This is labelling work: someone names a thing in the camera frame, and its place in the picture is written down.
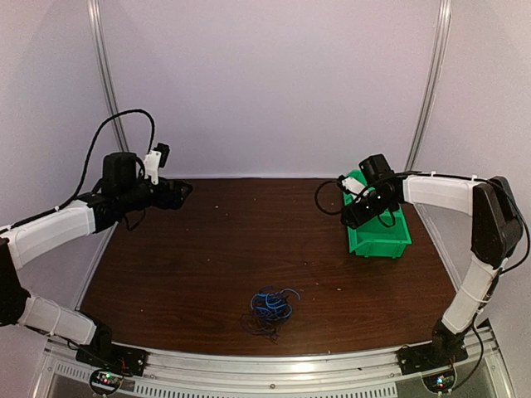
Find blue cable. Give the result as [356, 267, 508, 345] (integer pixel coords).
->
[250, 284, 302, 323]

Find front aluminium rail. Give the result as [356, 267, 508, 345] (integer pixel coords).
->
[30, 326, 516, 397]

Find left aluminium frame post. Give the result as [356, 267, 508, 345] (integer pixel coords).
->
[85, 0, 129, 153]

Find aluminium frame post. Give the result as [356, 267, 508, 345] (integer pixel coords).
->
[405, 0, 452, 170]
[85, 0, 129, 153]

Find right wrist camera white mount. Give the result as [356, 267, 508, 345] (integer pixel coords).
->
[337, 175, 366, 196]

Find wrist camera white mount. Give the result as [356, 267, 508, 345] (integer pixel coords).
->
[337, 175, 366, 196]
[144, 143, 170, 185]

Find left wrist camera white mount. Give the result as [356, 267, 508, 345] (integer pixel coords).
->
[144, 143, 170, 185]

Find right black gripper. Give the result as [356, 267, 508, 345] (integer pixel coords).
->
[342, 189, 395, 230]

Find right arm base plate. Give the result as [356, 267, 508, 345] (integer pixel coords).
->
[396, 342, 469, 376]

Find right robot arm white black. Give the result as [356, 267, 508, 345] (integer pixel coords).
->
[337, 154, 529, 366]

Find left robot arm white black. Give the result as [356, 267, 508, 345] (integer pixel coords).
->
[1, 144, 192, 368]

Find right aluminium frame post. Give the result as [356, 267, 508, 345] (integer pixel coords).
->
[405, 0, 452, 170]

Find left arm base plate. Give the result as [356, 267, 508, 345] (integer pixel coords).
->
[76, 343, 148, 377]

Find left arm braided black cable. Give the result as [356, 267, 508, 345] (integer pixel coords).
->
[53, 109, 157, 212]

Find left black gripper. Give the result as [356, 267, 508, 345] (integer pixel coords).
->
[119, 176, 193, 213]

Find green bin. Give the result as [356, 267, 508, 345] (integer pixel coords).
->
[343, 170, 412, 259]

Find right arm braided black cable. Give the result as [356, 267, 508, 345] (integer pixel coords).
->
[314, 178, 349, 216]

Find black thin cable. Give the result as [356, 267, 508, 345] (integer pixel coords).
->
[241, 289, 291, 344]

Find arm braided black cable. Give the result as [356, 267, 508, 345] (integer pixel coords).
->
[314, 178, 349, 216]
[53, 109, 157, 212]

